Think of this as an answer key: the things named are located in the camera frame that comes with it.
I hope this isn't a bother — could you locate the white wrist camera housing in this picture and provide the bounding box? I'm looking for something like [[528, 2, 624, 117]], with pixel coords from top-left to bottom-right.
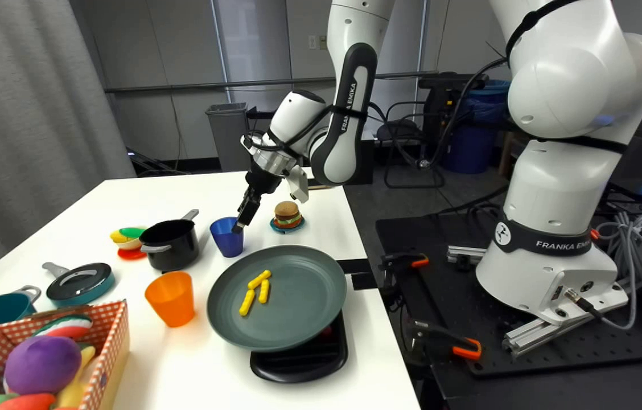
[[285, 165, 313, 206]]

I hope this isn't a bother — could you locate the grey curtain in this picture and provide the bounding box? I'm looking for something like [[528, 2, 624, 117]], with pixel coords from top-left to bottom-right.
[[0, 0, 136, 292]]

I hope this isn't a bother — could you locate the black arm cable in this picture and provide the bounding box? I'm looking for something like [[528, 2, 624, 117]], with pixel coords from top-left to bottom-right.
[[365, 54, 522, 168]]

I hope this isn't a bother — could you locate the blue plastic cup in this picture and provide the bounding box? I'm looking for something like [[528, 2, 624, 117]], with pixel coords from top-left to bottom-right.
[[207, 214, 246, 259]]

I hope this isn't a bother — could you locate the black clamp with orange handle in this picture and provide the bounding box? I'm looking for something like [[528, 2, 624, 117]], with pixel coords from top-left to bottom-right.
[[383, 250, 432, 277], [404, 317, 484, 364]]

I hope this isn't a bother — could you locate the black equipment rack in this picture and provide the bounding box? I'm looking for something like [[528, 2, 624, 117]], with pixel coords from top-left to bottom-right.
[[418, 71, 489, 156]]

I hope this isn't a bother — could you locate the black table edge bracket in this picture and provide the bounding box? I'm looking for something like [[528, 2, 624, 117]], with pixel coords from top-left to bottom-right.
[[335, 257, 379, 292]]

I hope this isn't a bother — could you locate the yellow plush toy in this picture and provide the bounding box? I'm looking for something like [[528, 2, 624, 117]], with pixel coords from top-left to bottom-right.
[[55, 343, 100, 410]]

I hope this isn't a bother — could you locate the grey trash bin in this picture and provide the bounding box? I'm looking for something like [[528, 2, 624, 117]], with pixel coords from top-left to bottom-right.
[[206, 102, 254, 174]]

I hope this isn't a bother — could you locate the grey cable bundle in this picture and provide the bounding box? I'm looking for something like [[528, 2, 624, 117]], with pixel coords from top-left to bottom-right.
[[590, 209, 642, 333]]

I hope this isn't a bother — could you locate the black wire chair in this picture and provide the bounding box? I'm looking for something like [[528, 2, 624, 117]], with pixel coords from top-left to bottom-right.
[[374, 97, 448, 191]]

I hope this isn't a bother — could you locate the black toy stove burner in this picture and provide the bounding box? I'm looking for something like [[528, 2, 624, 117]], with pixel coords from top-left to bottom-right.
[[249, 309, 351, 386]]

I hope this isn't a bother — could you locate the red orange plush toy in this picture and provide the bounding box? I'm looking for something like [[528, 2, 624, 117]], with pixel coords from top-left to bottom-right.
[[0, 390, 56, 410]]

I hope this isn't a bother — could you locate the orange plastic cup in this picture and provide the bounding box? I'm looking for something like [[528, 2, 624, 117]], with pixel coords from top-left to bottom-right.
[[143, 272, 195, 331]]

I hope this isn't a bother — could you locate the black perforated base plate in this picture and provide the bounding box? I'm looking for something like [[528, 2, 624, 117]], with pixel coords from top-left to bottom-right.
[[375, 213, 642, 380]]

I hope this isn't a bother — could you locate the small teal plate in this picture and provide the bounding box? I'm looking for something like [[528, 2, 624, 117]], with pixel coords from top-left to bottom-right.
[[268, 214, 309, 238]]

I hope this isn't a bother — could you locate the white red green plush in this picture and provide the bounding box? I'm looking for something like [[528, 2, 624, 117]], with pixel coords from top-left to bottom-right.
[[34, 315, 96, 343]]

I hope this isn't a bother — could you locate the grey round plate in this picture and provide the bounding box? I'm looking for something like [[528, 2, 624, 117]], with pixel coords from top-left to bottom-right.
[[206, 244, 348, 353]]

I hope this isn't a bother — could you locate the blue barrel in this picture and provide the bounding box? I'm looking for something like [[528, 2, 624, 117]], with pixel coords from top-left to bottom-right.
[[441, 78, 517, 175]]

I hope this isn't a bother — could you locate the purple plush toy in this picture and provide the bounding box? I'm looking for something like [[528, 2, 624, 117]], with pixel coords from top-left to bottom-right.
[[2, 334, 84, 397]]

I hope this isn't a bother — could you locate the aluminium rail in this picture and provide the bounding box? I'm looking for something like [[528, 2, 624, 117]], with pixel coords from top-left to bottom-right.
[[500, 292, 630, 358]]

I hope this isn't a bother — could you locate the toy hamburger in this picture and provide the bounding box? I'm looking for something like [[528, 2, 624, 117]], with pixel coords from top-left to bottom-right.
[[273, 198, 305, 231]]

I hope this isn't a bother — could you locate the black toy pot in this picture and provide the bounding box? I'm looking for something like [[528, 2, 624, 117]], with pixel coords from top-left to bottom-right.
[[136, 208, 203, 274]]

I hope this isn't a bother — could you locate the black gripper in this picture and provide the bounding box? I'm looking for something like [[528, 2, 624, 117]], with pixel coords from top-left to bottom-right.
[[235, 166, 285, 231]]

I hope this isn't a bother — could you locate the teal pan with grey handle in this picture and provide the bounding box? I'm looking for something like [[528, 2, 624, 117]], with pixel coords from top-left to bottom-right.
[[42, 259, 118, 309]]

